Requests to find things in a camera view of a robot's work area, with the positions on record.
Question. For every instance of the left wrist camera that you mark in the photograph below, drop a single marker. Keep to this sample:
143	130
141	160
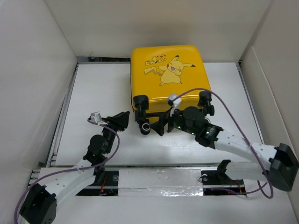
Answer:
95	118

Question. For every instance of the white foam cover panel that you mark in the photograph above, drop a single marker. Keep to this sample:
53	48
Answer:
150	182

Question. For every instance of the yellow cartoon suitcase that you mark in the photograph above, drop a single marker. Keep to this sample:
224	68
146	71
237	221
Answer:
157	72

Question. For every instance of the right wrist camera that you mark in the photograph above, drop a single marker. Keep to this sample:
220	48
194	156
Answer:
174	102

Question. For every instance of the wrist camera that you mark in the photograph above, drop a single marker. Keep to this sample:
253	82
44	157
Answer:
174	102
95	118

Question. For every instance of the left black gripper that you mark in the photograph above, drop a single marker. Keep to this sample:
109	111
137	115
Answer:
118	122

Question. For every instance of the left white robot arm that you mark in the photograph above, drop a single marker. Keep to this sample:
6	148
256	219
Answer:
41	202

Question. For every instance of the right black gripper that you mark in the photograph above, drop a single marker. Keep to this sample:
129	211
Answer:
159	125

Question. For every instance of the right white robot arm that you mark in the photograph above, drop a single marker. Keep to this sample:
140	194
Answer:
277	164

